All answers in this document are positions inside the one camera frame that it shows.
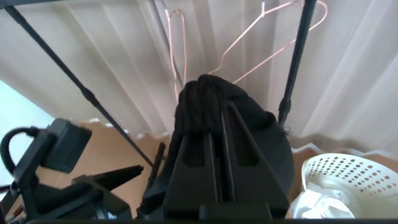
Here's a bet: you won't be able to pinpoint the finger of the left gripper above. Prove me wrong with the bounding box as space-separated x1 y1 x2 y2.
92 164 145 192

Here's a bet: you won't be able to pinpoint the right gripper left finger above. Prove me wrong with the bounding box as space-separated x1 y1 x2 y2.
163 133 223 218

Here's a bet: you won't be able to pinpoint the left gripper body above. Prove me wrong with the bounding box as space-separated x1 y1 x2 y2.
30 174 133 220

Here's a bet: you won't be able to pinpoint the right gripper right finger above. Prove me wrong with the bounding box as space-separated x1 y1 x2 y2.
220 99 290 218

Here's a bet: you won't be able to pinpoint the black shorts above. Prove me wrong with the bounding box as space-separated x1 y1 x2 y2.
136 73 295 218

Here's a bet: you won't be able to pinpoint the pink clothes hanger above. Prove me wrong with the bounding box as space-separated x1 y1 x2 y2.
164 8 189 103
208 0 329 85

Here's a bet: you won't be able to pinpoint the heap of clothes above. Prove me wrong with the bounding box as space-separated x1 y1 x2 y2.
287 182 355 219

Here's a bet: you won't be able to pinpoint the white laundry basket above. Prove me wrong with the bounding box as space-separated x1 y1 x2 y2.
300 152 398 218

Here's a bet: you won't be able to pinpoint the black clothes rack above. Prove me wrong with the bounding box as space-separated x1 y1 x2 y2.
0 0 318 190

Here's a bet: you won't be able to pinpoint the white curtain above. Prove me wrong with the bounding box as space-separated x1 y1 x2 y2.
0 0 398 156

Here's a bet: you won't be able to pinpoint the black cable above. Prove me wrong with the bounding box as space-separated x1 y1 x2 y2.
0 126 40 177

